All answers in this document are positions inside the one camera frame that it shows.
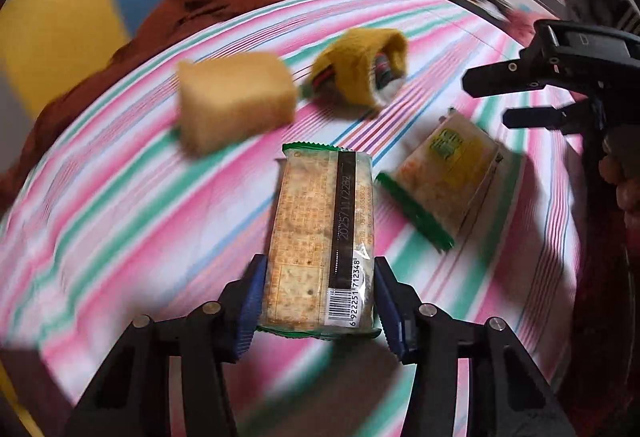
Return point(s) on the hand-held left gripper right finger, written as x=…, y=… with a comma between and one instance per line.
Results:
x=387, y=312

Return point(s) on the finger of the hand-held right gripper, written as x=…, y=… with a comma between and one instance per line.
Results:
x=500, y=79
x=535, y=117

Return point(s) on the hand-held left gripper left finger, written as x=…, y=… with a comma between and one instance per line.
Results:
x=252, y=302

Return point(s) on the long barcode cracker packet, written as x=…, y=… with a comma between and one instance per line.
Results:
x=310, y=227

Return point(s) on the yellow label cracker packet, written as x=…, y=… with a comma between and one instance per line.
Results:
x=445, y=172

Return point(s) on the yellow sock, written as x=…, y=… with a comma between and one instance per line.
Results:
x=355, y=62

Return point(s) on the yellow sponge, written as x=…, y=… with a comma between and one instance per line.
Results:
x=230, y=97

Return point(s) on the person's right hand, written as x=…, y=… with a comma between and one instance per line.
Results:
x=625, y=187

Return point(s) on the red cloth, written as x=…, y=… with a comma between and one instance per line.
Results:
x=520, y=24

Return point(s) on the striped tablecloth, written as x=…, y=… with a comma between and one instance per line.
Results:
x=150, y=217

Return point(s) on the brown cloth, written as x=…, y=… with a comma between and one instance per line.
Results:
x=200, y=2

